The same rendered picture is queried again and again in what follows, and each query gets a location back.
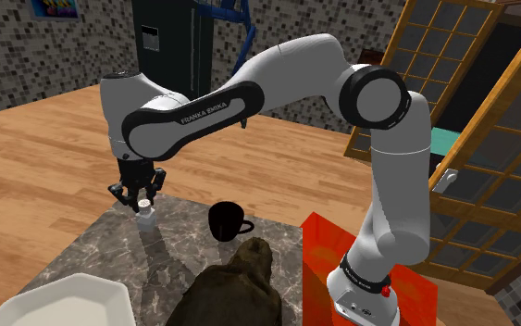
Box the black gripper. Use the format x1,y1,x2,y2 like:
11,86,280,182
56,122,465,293
107,157,167,213

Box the small white shaker bottle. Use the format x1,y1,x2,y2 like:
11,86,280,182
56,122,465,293
134,200,157,233

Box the black cup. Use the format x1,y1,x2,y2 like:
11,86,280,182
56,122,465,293
207,201,255,243

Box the white angular plate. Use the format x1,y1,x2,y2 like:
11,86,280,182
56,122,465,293
0,271,137,326

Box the brown animal figure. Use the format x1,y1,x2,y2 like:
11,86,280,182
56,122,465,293
164,236,284,326

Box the black tall cabinet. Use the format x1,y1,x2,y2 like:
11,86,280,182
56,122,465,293
130,0,215,101

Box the red robot stand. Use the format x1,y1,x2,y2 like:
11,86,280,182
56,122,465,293
299,211,439,326

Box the wooden lattice door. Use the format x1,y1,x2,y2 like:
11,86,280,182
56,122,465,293
411,8,521,297
342,0,507,164

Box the blue metal frame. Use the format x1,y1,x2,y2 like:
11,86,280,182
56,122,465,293
196,0,257,130

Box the wall picture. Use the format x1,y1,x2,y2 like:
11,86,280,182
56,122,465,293
29,0,81,22

